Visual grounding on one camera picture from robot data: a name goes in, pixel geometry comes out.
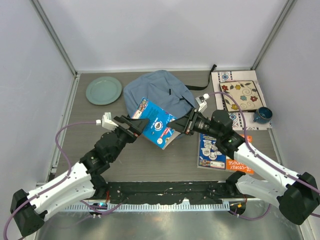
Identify floral square plate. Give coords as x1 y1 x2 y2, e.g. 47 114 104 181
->
219 80 264 112

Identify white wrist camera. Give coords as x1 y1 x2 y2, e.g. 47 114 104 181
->
95 112 119 131
195 93 210 113

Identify blue illustrated book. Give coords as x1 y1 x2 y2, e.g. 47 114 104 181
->
197 133 227 170

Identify slotted cable duct rail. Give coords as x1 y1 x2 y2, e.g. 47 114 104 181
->
64 201 230 213

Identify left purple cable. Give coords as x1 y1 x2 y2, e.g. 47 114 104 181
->
3 119 123 240

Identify orange 78-storey treehouse book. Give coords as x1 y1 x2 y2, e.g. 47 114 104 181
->
225 134 255 175

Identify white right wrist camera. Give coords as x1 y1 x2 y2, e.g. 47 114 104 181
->
195 93 210 113

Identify yellow 130-storey treehouse book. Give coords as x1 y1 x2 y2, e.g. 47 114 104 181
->
131 97 180 150

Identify light blue backpack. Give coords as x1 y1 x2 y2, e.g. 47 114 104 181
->
123 70 205 119

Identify dark blue mug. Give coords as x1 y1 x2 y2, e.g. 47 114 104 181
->
253 107 273 124

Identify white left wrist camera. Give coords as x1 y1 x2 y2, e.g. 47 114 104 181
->
95 112 119 131

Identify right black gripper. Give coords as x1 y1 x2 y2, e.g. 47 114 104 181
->
167 107 221 139

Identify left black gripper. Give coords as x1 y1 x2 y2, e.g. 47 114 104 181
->
109 115 149 162

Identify teal round plate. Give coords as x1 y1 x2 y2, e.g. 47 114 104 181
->
85 76 123 106

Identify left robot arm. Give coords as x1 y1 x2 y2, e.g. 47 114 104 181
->
10 112 149 237

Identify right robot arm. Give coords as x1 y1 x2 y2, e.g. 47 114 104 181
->
167 108 320 225

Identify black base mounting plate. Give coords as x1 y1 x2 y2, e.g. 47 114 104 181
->
102 181 244 205

